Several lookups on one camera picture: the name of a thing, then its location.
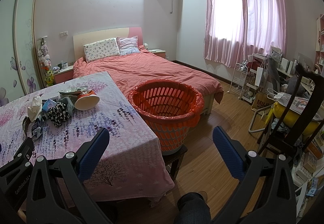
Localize white tissue paper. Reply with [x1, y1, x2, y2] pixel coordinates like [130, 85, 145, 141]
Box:
[28, 95, 42, 122]

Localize hanging plush toy stack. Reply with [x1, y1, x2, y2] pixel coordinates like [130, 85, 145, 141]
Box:
[37, 36, 54, 87]

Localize blue tissue packet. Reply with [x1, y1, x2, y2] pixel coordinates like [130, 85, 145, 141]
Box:
[42, 99, 57, 113]

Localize floral white pillow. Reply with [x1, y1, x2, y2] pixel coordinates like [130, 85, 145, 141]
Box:
[83, 38, 120, 63]

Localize white wire rack cart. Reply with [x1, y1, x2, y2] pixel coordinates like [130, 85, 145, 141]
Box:
[227, 63, 249, 99]

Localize black floral fabric scrunchie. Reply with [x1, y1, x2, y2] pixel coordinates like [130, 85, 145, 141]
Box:
[47, 102, 71, 127]

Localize left pink nightstand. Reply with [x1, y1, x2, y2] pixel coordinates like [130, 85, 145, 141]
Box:
[54, 65, 74, 84]

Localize floral pink tablecloth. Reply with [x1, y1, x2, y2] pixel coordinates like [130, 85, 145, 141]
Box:
[0, 71, 175, 203]

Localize striped pink pillow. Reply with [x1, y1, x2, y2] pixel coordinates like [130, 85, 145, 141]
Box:
[116, 36, 140, 56]

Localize right pink nightstand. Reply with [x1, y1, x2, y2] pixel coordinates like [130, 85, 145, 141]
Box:
[148, 49, 167, 59]

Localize pink window curtain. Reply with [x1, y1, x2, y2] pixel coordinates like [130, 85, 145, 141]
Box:
[204, 0, 287, 68]

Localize glass sliding wardrobe door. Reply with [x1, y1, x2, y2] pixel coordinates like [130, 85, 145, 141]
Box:
[0, 0, 43, 106]

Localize bed with coral duvet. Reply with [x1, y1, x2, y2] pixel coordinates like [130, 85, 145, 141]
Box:
[73, 27, 224, 114]

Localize white paper shopping bag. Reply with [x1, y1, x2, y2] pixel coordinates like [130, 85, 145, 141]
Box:
[255, 57, 268, 88]

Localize person's dark trouser knee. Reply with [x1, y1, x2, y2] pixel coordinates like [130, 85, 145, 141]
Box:
[174, 191, 211, 224]

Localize red plastic laundry basket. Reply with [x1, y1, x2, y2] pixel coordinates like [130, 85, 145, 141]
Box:
[128, 80, 204, 155]

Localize yellow bag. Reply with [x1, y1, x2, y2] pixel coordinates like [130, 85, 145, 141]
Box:
[273, 102, 319, 135]

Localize black chair frame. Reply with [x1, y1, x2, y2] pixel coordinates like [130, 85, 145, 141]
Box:
[258, 63, 323, 158]

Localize cluttered desk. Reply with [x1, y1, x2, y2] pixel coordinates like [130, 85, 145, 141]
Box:
[246, 46, 324, 103]

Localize silver foil plastic bag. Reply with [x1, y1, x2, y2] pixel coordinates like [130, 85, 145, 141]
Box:
[59, 87, 88, 95]

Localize pink nightstand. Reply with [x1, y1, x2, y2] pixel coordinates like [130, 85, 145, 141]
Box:
[148, 49, 167, 59]
[54, 65, 74, 84]

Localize dark wooden stool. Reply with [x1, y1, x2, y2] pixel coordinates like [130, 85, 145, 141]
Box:
[163, 144, 188, 181]

